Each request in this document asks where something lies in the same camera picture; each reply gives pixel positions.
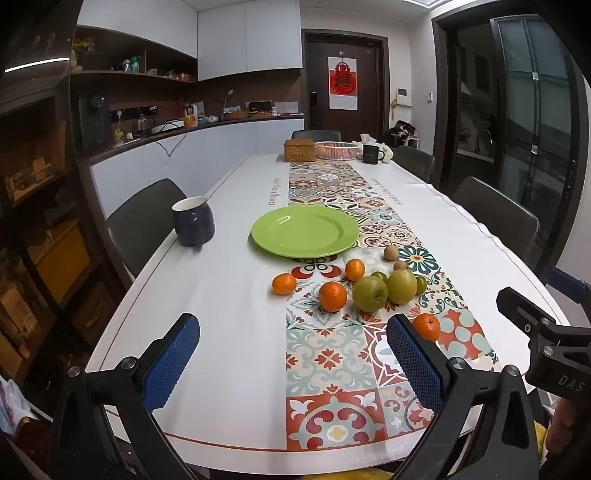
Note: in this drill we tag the white tissue pack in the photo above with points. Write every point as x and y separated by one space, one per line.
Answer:
369 138

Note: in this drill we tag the stool with clothes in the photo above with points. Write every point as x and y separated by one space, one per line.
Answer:
405 131

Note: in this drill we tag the large yellow-green pear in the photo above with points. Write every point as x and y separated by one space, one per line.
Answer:
401 287

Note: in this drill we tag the patterned table runner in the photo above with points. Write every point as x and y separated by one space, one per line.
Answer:
332 360

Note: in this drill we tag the orange bottle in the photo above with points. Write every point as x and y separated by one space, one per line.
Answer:
190 121

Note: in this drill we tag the small green fruit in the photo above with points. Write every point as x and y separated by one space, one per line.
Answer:
421 285
378 276

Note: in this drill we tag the person's right hand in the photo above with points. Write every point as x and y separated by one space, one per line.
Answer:
565 427

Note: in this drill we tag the small brown kiwi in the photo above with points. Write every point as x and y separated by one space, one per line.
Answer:
391 253
400 266

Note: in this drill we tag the sink faucet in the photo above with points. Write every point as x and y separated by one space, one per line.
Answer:
484 138

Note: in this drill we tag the green plate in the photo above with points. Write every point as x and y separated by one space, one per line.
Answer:
304 230

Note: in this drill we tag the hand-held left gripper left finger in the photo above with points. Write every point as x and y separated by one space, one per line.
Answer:
171 362

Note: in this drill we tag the black box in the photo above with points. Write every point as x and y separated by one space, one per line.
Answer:
260 107

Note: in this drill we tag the grey chair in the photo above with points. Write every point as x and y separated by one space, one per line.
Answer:
316 134
138 221
415 161
498 217

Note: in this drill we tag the wicker tray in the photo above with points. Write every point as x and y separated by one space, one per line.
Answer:
235 114

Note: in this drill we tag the black mug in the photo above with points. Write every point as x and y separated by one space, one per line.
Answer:
371 154

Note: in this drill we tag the glass sliding door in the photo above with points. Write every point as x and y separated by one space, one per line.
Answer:
531 138

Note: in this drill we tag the pink plastic basket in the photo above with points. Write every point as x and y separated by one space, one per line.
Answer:
337 151

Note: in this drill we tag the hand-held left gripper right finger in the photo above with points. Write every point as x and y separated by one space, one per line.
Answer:
413 357

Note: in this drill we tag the plastic bag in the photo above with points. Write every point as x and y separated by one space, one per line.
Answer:
14 406

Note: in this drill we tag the glass kettle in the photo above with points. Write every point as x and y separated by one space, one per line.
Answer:
145 124

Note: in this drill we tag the white kitchen counter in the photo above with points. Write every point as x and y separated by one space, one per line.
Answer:
221 147

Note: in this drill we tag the wicker box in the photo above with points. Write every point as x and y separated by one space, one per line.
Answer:
299 151

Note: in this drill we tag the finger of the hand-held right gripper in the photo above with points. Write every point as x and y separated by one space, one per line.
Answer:
521 307
570 284

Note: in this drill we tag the dark blue mug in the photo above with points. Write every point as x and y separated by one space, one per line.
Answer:
194 224

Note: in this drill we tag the black coffee machine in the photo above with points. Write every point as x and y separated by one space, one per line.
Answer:
94 122

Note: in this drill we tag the orange mandarin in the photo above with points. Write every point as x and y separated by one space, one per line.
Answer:
428 326
354 270
284 284
332 297

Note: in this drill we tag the dark wooden door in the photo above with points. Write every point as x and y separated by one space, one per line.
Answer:
318 69

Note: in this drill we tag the white intercom panel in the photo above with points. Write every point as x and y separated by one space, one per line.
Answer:
404 96

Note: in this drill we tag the white desk lamp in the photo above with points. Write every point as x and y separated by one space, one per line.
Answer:
228 97

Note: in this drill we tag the white wall cabinet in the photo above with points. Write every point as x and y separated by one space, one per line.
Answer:
231 37

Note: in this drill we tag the wooden shelf cabinet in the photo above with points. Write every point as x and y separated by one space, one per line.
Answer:
46 207

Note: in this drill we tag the red and white door poster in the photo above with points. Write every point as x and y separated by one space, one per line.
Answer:
342 83

